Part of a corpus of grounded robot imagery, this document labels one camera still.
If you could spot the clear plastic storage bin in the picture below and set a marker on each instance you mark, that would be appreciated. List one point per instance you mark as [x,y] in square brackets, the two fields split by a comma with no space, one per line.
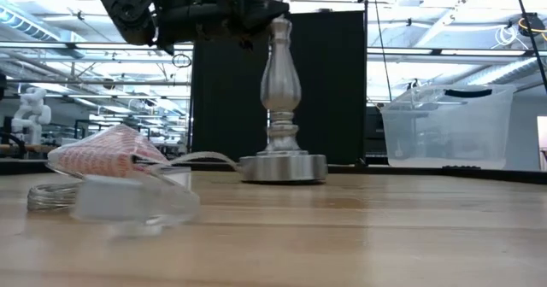
[448,129]

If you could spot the black slanted pole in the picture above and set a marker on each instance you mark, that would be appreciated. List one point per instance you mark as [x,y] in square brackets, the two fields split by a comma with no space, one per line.
[530,31]

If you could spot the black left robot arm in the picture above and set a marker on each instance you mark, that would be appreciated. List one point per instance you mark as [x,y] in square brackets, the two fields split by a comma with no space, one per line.
[128,13]

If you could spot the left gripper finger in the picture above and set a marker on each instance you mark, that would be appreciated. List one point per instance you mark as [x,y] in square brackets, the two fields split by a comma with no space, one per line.
[262,11]

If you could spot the black equipment behind bin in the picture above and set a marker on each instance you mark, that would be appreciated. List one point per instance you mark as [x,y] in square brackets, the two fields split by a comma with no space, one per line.
[376,137]

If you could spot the black aluminium table frame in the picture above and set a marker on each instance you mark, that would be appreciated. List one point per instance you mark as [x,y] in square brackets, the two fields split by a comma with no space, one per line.
[470,173]

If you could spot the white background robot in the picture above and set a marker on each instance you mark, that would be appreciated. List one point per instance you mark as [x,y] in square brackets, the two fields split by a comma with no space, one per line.
[32,112]

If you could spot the silver metal lamp base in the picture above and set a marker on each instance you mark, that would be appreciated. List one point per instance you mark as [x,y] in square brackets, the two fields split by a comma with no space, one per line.
[281,86]

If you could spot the black room divider panel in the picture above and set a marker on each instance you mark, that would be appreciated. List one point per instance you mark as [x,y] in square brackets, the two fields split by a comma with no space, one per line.
[333,90]

